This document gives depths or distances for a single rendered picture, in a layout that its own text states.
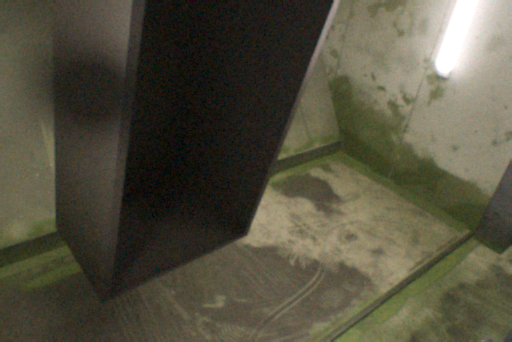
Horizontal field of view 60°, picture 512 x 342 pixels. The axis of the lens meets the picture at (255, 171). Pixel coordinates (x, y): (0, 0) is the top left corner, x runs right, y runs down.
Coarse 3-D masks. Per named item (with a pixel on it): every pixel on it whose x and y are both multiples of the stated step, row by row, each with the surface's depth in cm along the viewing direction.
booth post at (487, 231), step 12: (504, 180) 249; (504, 192) 251; (492, 204) 257; (504, 204) 252; (492, 216) 259; (504, 216) 254; (480, 228) 266; (492, 228) 261; (504, 228) 256; (480, 240) 268; (492, 240) 263; (504, 240) 257
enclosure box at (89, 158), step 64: (64, 0) 98; (128, 0) 78; (192, 0) 128; (256, 0) 137; (320, 0) 119; (64, 64) 107; (128, 64) 85; (192, 64) 145; (256, 64) 144; (64, 128) 119; (128, 128) 95; (192, 128) 165; (256, 128) 152; (64, 192) 134; (128, 192) 165; (192, 192) 183; (256, 192) 161; (128, 256) 150; (192, 256) 158
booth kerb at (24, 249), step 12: (324, 144) 319; (336, 144) 329; (288, 156) 296; (300, 156) 305; (312, 156) 315; (324, 156) 325; (276, 168) 293; (288, 168) 302; (24, 240) 195; (36, 240) 199; (48, 240) 203; (60, 240) 207; (0, 252) 190; (12, 252) 194; (24, 252) 198; (36, 252) 202; (0, 264) 192
